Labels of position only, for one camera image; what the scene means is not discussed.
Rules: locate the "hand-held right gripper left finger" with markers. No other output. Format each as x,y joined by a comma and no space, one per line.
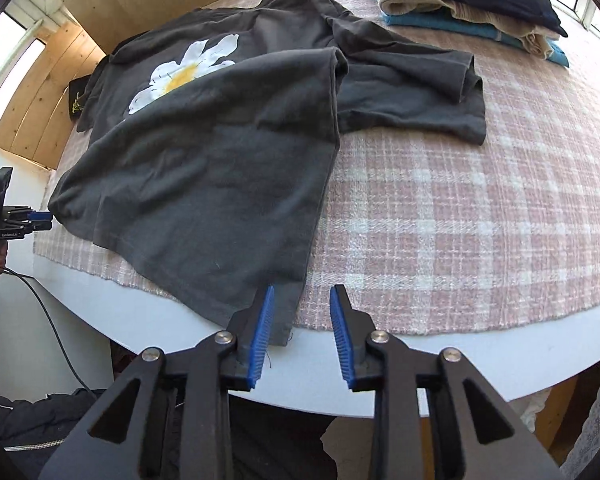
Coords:
261,340

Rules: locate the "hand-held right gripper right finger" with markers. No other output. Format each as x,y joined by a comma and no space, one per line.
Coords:
341,340

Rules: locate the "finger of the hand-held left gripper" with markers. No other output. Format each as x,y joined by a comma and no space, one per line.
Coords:
35,225
37,215

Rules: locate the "grey daisy print t-shirt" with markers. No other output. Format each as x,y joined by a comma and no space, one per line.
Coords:
205,170

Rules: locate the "pine plank panel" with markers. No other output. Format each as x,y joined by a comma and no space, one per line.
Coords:
30,110

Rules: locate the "black t-shirt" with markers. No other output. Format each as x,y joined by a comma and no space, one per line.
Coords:
79,97

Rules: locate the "pink plaid cloth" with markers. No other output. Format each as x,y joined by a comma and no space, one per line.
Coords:
455,210

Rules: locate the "person's black jacket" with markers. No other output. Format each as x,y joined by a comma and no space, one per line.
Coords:
30,425

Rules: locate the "light blue garment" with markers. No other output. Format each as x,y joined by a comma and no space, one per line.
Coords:
430,22

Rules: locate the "beige garment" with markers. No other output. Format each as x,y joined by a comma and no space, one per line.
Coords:
420,5

